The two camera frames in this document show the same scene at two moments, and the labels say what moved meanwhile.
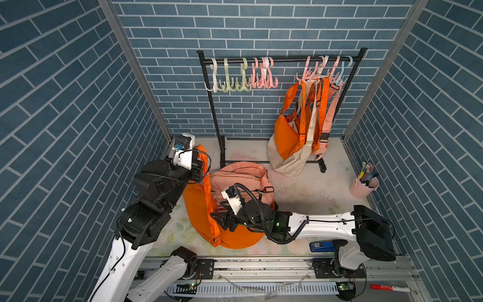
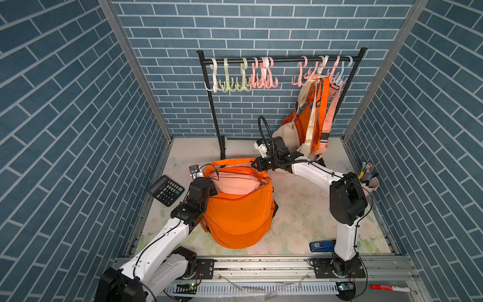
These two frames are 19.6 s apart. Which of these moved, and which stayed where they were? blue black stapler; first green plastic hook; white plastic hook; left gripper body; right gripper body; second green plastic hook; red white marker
Moved: left gripper body; right gripper body
Stayed: blue black stapler; white plastic hook; red white marker; first green plastic hook; second green plastic hook
